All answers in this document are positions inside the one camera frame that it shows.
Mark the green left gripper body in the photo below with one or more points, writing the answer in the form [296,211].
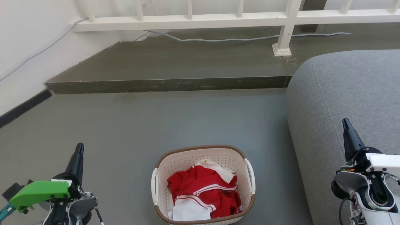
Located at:
[40,191]

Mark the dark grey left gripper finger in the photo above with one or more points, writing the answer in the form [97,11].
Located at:
[76,162]

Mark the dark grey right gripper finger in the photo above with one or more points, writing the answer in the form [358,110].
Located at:
[351,139]

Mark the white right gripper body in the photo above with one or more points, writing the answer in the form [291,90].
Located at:
[386,162]

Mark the cream plastic laundry basket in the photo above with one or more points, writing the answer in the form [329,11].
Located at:
[181,162]

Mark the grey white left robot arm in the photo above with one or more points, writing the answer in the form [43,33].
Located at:
[76,207]

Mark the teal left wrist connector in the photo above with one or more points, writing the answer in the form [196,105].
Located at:
[4,212]

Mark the grey fabric sofa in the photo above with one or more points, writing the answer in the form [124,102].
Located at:
[343,87]

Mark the black baseboard strip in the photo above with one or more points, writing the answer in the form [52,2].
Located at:
[25,107]

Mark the white garment with red trim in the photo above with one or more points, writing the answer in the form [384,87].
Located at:
[190,211]

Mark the red garment with white stripes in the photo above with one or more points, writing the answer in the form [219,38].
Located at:
[200,181]

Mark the white railing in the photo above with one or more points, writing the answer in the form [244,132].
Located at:
[187,22]

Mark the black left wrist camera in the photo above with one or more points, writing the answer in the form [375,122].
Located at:
[13,189]

